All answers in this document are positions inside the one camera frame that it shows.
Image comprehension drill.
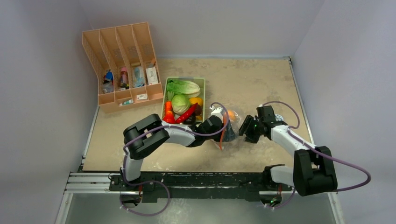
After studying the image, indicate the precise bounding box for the clear zip top bag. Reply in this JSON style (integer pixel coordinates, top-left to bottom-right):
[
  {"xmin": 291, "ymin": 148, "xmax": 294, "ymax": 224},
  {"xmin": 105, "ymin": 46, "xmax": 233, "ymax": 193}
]
[{"xmin": 211, "ymin": 106, "xmax": 244, "ymax": 151}]

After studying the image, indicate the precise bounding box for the fake peach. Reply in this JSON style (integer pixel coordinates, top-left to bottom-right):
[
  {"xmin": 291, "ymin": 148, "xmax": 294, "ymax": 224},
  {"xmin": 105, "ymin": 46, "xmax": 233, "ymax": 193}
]
[{"xmin": 227, "ymin": 110, "xmax": 239, "ymax": 122}]

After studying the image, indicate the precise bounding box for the fake purple onion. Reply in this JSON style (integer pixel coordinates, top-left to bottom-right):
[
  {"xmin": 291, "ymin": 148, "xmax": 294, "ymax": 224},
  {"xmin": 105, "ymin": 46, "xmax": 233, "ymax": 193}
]
[{"xmin": 194, "ymin": 105, "xmax": 203, "ymax": 116}]

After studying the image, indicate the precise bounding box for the fake red chili pepper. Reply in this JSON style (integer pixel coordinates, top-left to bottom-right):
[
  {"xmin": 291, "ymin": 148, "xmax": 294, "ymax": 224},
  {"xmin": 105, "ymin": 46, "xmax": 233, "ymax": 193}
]
[{"xmin": 175, "ymin": 103, "xmax": 198, "ymax": 124}]

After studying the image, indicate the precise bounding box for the fake green cabbage head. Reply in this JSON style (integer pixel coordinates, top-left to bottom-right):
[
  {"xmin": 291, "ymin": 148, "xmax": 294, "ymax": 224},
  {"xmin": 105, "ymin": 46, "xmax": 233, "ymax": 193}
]
[{"xmin": 171, "ymin": 94, "xmax": 191, "ymax": 115}]

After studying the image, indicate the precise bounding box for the fake red bell pepper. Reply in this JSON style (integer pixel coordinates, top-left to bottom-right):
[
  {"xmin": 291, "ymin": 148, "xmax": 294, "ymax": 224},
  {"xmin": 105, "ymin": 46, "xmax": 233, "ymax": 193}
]
[{"xmin": 163, "ymin": 111, "xmax": 176, "ymax": 124}]

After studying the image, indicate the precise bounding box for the fake orange carrot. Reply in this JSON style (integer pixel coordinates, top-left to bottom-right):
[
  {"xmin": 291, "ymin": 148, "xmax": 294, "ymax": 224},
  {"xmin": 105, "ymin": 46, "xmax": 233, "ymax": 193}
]
[{"xmin": 165, "ymin": 91, "xmax": 174, "ymax": 113}]

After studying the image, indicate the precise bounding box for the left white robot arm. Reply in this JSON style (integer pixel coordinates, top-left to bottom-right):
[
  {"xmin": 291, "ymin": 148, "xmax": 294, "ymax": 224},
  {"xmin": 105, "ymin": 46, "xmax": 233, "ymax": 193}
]
[{"xmin": 121, "ymin": 114, "xmax": 237, "ymax": 191}]

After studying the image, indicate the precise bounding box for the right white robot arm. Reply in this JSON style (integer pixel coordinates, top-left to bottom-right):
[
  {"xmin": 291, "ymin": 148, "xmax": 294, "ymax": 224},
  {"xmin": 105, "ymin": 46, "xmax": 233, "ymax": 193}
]
[{"xmin": 239, "ymin": 106, "xmax": 338, "ymax": 196}]

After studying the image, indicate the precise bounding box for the fake dark purple plum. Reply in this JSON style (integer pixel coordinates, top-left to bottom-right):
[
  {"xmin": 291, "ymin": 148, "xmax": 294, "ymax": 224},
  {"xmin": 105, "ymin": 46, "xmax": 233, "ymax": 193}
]
[{"xmin": 183, "ymin": 115, "xmax": 196, "ymax": 125}]

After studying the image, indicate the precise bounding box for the fake yellow lemon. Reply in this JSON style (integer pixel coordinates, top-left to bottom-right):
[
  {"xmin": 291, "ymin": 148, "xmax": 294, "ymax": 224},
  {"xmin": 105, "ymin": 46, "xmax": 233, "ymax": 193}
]
[{"xmin": 189, "ymin": 97, "xmax": 204, "ymax": 106}]

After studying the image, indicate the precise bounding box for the fake napa cabbage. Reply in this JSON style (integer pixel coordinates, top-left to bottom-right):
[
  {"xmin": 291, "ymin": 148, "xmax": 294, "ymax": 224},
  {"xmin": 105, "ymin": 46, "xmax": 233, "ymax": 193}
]
[{"xmin": 166, "ymin": 80, "xmax": 201, "ymax": 98}]

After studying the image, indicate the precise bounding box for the blue white bottle cap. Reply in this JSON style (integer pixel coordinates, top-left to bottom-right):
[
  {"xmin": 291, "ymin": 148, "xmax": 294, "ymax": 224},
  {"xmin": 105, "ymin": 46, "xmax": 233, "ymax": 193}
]
[{"xmin": 275, "ymin": 114, "xmax": 284, "ymax": 121}]

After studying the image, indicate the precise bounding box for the light green plastic basket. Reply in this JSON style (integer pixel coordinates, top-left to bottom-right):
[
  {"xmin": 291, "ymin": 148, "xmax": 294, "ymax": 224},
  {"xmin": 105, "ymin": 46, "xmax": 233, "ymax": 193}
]
[{"xmin": 161, "ymin": 77, "xmax": 205, "ymax": 121}]

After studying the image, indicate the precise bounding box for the white staples box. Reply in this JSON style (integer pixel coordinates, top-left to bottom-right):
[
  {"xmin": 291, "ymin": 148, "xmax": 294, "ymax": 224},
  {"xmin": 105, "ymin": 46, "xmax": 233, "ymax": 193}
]
[{"xmin": 136, "ymin": 94, "xmax": 148, "ymax": 100}]

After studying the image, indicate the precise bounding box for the white packaged item card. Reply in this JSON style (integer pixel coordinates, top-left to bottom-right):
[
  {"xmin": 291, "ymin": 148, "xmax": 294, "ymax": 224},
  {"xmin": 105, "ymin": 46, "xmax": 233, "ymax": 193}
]
[{"xmin": 146, "ymin": 67, "xmax": 159, "ymax": 85}]

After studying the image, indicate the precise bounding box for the green white glue stick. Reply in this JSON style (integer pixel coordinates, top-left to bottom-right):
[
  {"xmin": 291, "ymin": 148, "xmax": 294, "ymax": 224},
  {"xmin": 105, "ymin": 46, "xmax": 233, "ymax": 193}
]
[{"xmin": 119, "ymin": 99, "xmax": 134, "ymax": 106}]

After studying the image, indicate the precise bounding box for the light blue packet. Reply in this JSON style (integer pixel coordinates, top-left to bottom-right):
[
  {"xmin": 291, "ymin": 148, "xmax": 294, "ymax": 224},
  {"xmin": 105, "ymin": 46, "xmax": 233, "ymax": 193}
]
[{"xmin": 132, "ymin": 66, "xmax": 145, "ymax": 88}]

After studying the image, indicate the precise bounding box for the pink capped bottle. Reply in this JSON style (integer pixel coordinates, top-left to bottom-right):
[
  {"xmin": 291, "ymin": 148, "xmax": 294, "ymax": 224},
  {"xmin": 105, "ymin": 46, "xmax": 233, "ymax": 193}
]
[{"xmin": 119, "ymin": 67, "xmax": 129, "ymax": 90}]

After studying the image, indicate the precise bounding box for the pink plastic file organizer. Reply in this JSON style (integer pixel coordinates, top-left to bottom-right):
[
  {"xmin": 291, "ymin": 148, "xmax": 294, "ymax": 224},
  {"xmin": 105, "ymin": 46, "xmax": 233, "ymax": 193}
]
[{"xmin": 82, "ymin": 22, "xmax": 164, "ymax": 113}]

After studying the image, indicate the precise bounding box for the blue object in organizer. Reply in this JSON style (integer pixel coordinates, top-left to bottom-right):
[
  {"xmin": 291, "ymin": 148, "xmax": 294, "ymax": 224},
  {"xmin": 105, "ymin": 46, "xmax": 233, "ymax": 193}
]
[{"xmin": 103, "ymin": 70, "xmax": 113, "ymax": 83}]

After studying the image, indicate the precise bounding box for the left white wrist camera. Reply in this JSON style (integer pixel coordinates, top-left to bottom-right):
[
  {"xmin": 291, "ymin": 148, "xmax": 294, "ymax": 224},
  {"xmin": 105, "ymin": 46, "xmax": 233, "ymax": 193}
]
[{"xmin": 210, "ymin": 106, "xmax": 226, "ymax": 121}]

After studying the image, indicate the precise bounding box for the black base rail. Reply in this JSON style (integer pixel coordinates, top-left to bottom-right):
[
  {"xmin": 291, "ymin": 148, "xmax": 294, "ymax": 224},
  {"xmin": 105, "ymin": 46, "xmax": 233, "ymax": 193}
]
[{"xmin": 109, "ymin": 171, "xmax": 292, "ymax": 204}]

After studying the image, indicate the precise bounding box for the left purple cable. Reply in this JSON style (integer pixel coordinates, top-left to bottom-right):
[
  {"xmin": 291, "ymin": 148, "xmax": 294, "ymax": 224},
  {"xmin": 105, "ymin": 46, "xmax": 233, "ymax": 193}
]
[{"xmin": 122, "ymin": 102, "xmax": 230, "ymax": 186}]

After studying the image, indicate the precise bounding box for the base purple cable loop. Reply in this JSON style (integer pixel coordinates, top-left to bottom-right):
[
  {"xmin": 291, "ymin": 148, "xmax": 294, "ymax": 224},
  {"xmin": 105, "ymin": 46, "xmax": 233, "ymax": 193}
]
[{"xmin": 119, "ymin": 178, "xmax": 172, "ymax": 217}]

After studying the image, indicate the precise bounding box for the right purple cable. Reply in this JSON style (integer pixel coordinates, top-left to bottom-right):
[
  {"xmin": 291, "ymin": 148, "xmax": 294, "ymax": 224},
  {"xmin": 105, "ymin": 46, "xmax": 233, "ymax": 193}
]
[{"xmin": 260, "ymin": 101, "xmax": 372, "ymax": 193}]

